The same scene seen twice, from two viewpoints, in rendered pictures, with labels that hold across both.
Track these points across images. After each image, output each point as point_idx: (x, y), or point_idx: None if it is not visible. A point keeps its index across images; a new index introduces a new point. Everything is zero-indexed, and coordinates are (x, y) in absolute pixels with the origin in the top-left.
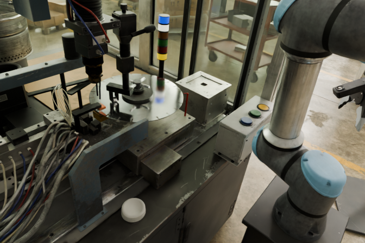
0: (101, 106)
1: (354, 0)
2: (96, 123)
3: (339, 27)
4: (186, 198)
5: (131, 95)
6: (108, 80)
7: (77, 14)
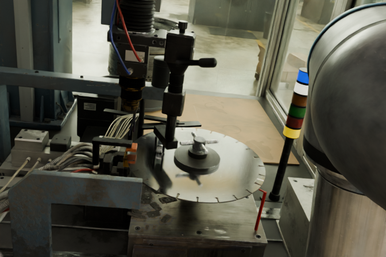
0: (131, 147)
1: (376, 27)
2: (121, 166)
3: (316, 86)
4: None
5: (184, 155)
6: (190, 129)
7: (111, 17)
